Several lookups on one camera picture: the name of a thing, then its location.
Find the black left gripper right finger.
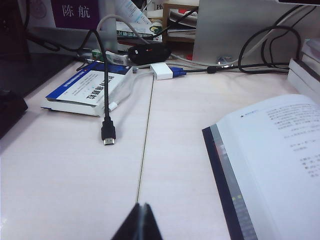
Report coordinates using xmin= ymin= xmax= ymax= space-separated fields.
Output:
xmin=143 ymin=203 xmax=164 ymax=240

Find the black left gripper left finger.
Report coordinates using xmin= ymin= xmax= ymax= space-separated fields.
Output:
xmin=112 ymin=203 xmax=144 ymax=240

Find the dark blue cover book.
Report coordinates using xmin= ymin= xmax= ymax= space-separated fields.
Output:
xmin=201 ymin=93 xmax=320 ymax=240

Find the blue and white book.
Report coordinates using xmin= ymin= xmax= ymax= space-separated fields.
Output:
xmin=40 ymin=61 xmax=134 ymax=118

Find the green cover book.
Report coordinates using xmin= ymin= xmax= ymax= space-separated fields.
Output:
xmin=115 ymin=21 xmax=164 ymax=43

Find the white spine book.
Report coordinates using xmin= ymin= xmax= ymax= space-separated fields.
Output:
xmin=300 ymin=48 xmax=320 ymax=68

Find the teal spine book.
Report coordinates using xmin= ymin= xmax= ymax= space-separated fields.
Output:
xmin=303 ymin=38 xmax=320 ymax=55

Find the black block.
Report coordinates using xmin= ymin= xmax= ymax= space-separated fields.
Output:
xmin=0 ymin=89 xmax=29 ymax=140

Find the small green white box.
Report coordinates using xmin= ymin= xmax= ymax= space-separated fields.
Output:
xmin=90 ymin=48 xmax=129 ymax=67

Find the black oval device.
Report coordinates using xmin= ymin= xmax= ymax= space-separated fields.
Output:
xmin=127 ymin=42 xmax=173 ymax=65

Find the black monitor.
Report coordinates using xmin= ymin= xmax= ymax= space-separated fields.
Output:
xmin=0 ymin=0 xmax=78 ymax=101

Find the grey metal partition panel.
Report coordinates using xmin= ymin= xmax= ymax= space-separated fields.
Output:
xmin=191 ymin=0 xmax=320 ymax=67

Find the white tube blue print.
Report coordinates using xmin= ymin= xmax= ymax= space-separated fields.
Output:
xmin=119 ymin=0 xmax=153 ymax=26

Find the purple name plate holder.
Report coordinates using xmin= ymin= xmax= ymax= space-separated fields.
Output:
xmin=27 ymin=0 xmax=111 ymax=52

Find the black HDMI cable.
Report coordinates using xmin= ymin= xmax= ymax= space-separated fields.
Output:
xmin=87 ymin=29 xmax=118 ymax=147

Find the white display adapter with cable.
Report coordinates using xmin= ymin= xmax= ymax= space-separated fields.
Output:
xmin=108 ymin=63 xmax=174 ymax=113

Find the blue VGA plug black cable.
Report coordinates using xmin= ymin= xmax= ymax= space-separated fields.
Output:
xmin=171 ymin=63 xmax=291 ymax=76

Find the light grey cable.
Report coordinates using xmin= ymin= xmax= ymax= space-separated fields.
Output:
xmin=164 ymin=52 xmax=290 ymax=74

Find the thin black cable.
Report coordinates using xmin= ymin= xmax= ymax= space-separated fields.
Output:
xmin=151 ymin=6 xmax=201 ymax=39
xmin=24 ymin=29 xmax=99 ymax=53

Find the white looped cable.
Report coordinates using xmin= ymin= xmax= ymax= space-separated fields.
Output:
xmin=96 ymin=14 xmax=151 ymax=45

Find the black monitor cable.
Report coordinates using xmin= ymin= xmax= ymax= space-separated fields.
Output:
xmin=259 ymin=4 xmax=319 ymax=66
xmin=238 ymin=25 xmax=303 ymax=74

